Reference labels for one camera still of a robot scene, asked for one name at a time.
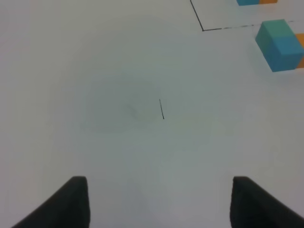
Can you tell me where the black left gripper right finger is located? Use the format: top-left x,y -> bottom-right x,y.
229,176 -> 304,228

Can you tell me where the green block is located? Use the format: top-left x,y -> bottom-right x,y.
256,19 -> 294,52

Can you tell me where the orange template block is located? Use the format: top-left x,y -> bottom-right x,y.
259,0 -> 278,4

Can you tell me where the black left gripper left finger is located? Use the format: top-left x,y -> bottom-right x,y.
14,176 -> 91,228

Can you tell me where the blue template block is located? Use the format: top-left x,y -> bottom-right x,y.
237,0 -> 259,6

